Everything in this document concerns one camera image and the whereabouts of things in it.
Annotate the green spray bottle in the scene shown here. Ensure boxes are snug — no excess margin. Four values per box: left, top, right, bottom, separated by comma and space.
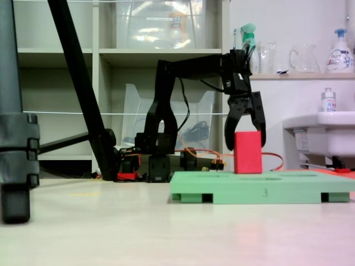
240, 23, 259, 74

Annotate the beige shelf unit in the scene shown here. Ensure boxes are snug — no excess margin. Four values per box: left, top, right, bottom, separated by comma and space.
12, 0, 231, 178

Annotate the beige wall shelf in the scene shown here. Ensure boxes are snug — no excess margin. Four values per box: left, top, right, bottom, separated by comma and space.
249, 72, 355, 81

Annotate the white sink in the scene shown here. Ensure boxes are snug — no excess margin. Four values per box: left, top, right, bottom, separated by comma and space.
282, 111, 355, 170

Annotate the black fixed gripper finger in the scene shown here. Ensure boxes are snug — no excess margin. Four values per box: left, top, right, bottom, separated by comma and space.
224, 109, 244, 152

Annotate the red square block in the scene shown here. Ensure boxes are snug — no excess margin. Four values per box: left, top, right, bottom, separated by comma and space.
234, 131, 263, 175

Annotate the black coiled cable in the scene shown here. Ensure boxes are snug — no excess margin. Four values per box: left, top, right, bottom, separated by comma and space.
187, 120, 210, 141

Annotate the green shape sorter board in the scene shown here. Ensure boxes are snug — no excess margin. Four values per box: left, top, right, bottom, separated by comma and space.
169, 170, 355, 205

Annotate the black servo wire loop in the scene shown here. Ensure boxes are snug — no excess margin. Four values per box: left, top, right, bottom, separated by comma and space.
176, 77, 191, 132

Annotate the clear plastic storage box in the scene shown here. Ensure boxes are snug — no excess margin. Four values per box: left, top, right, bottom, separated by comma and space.
115, 0, 207, 50

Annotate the black pivoting gripper finger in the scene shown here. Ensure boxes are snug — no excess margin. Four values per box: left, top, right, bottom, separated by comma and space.
250, 90, 267, 148

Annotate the clear glass beaker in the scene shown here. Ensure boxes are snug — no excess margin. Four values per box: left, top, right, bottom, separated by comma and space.
253, 40, 278, 74

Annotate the thin white cord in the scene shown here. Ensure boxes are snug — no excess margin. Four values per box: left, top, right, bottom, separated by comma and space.
22, 108, 234, 116

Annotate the grey tripod leg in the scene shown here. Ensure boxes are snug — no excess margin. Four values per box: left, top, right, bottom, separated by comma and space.
0, 0, 41, 224

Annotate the black tripod leg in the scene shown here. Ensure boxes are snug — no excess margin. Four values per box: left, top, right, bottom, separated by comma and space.
47, 0, 117, 181

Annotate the clear plastic file tray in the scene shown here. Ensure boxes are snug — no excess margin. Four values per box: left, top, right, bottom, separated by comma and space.
121, 83, 216, 152

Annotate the white foam soap bottle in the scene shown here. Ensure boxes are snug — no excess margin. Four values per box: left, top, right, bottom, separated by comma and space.
326, 28, 355, 73

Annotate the black tripod brace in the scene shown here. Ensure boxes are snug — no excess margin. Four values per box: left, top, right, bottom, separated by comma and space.
38, 132, 91, 155

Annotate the orange cable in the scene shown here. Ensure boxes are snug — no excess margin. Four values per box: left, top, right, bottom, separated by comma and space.
177, 134, 284, 171

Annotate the clear sanitizer bottle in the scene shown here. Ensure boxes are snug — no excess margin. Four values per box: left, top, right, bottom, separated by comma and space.
321, 88, 338, 113

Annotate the clear glass pitcher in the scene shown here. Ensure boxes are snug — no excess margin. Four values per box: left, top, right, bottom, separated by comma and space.
288, 43, 321, 74

